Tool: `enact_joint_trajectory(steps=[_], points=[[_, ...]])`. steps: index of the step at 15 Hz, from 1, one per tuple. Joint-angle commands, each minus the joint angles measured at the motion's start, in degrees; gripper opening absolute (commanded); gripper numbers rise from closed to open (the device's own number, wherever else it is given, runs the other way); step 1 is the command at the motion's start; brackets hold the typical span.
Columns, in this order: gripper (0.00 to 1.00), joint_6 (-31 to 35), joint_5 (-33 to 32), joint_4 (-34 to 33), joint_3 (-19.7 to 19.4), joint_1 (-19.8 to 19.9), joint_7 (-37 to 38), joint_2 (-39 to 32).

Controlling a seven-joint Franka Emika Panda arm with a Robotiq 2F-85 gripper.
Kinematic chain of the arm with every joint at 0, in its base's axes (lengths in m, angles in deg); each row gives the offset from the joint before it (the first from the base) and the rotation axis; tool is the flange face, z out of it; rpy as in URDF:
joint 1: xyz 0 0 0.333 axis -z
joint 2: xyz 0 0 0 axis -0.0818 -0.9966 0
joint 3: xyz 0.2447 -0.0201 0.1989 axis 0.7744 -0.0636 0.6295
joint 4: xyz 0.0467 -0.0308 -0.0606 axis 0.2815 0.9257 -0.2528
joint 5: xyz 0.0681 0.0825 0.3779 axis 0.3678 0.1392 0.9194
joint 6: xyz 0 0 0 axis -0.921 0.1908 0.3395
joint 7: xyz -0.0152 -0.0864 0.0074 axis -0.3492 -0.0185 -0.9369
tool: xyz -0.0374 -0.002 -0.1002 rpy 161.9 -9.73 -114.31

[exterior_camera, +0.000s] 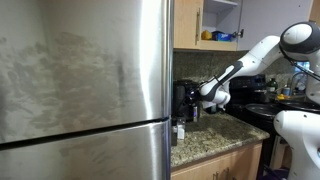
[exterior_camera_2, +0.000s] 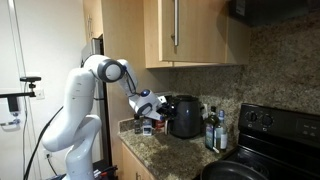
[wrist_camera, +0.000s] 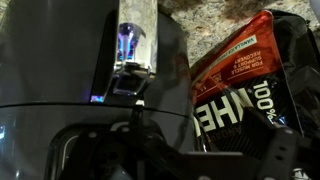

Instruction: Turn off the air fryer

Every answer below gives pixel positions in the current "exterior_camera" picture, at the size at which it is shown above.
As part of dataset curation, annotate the wide black pan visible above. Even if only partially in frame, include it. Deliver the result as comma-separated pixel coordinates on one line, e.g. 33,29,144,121
278,99,320,114

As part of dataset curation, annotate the wooden side cabinet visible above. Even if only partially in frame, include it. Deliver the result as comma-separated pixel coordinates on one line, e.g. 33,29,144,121
308,0,320,24

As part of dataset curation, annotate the green dish soap bottle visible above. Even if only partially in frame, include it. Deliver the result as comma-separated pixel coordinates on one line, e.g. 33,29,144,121
266,77,279,94

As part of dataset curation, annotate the stainless steel refrigerator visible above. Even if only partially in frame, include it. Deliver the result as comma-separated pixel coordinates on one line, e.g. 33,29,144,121
0,0,175,180

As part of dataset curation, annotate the small white jar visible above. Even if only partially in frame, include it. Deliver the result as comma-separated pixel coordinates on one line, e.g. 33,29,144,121
176,117,186,141

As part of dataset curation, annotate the black electric stove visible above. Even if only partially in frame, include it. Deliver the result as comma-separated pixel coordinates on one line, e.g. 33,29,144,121
211,73,296,176

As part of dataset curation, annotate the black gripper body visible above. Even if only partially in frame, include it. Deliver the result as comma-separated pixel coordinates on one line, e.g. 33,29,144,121
192,84,205,102

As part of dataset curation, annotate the black frying pan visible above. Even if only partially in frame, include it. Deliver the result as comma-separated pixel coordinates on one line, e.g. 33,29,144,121
245,102,288,120

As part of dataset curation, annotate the wooden upper cabinet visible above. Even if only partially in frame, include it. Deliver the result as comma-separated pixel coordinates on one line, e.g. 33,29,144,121
173,0,242,52

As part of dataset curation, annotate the chrome sink faucet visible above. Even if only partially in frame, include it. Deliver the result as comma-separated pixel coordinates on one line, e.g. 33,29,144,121
289,70,314,93

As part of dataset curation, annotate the yellow item on shelf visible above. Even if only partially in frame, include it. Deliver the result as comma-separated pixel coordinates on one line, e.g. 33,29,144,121
200,29,213,41

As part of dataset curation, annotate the blue box on shelf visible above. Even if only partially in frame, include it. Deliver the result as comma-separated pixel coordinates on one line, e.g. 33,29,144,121
211,30,233,42

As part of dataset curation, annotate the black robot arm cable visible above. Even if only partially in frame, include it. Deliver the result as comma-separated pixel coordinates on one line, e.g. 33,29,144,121
279,44,320,82

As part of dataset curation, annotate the wooden lower cabinet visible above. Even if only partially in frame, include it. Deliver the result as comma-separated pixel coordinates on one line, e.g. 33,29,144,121
170,141,264,180

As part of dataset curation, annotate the black coffee maker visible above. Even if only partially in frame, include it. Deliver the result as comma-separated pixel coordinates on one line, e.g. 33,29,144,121
171,79,202,123

